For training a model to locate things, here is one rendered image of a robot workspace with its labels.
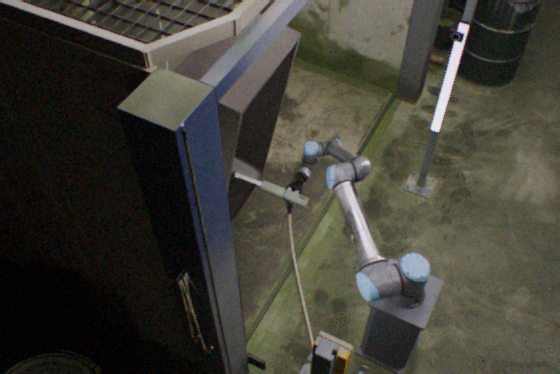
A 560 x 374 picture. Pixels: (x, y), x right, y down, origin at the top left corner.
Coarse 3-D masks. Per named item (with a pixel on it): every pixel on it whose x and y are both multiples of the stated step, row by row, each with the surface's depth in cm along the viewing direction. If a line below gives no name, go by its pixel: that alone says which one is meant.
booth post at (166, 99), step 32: (160, 96) 146; (192, 96) 146; (128, 128) 147; (160, 128) 140; (192, 128) 145; (160, 160) 151; (192, 160) 152; (160, 192) 164; (192, 192) 159; (224, 192) 179; (160, 224) 179; (192, 224) 168; (224, 224) 189; (192, 256) 185; (224, 256) 201; (192, 288) 204; (224, 288) 213; (224, 320) 228; (192, 352) 261; (224, 352) 244
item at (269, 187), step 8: (240, 176) 355; (264, 184) 350; (272, 184) 350; (272, 192) 349; (280, 192) 347; (288, 192) 347; (288, 200) 349; (296, 200) 344; (304, 200) 343; (288, 208) 357
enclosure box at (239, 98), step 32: (288, 32) 268; (192, 64) 245; (256, 64) 252; (288, 64) 287; (224, 96) 239; (256, 96) 314; (224, 128) 247; (256, 128) 334; (224, 160) 265; (256, 160) 356
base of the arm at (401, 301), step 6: (402, 294) 285; (420, 294) 285; (396, 300) 289; (402, 300) 286; (408, 300) 285; (414, 300) 286; (420, 300) 288; (402, 306) 288; (408, 306) 287; (414, 306) 288
